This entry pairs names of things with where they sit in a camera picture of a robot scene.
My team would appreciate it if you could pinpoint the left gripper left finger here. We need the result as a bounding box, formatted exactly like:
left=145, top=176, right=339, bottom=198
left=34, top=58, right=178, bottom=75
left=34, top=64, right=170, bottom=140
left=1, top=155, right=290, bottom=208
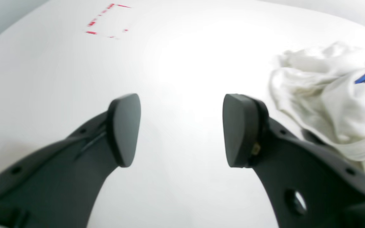
left=0, top=93, right=141, bottom=228

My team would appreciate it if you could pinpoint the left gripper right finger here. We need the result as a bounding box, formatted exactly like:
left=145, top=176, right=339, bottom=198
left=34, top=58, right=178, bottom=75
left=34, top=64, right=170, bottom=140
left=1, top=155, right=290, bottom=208
left=222, top=94, right=365, bottom=228

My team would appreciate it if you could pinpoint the white printed t-shirt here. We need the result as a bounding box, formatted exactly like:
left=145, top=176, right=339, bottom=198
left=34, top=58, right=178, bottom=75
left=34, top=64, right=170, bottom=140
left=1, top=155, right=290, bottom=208
left=269, top=42, right=365, bottom=172

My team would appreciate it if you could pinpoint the red tape rectangle marking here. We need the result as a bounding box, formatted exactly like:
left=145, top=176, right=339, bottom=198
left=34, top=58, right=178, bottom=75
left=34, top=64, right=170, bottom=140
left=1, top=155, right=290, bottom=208
left=84, top=3, right=133, bottom=39

